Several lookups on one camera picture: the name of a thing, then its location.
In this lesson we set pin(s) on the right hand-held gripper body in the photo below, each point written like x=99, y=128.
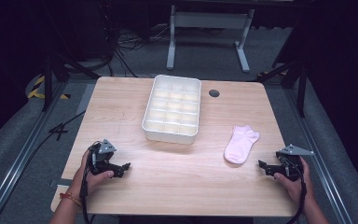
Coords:
x=292, y=166

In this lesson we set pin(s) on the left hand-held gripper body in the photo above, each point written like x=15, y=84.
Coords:
x=103, y=155

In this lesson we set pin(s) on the pink sock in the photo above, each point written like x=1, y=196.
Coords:
x=240, y=146

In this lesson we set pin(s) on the white divided storage box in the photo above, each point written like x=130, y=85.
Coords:
x=171, y=109

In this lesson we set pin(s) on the person's right hand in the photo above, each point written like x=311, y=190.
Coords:
x=294, y=188

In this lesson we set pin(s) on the person's left hand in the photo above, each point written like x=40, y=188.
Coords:
x=90, y=183

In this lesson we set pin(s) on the grey tape piece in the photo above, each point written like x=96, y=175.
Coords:
x=62, y=182

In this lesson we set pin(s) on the black tripod stand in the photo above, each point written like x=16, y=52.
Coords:
x=301, y=90
x=47, y=84

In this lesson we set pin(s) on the dark round table grommet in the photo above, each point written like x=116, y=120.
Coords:
x=214, y=93

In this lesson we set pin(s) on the yellow black hazard tape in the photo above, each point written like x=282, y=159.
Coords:
x=34, y=92

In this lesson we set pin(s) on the aluminium floor rail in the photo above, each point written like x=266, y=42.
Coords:
x=18, y=161
x=317, y=155

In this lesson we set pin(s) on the grey metal desk frame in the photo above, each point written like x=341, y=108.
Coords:
x=180, y=21

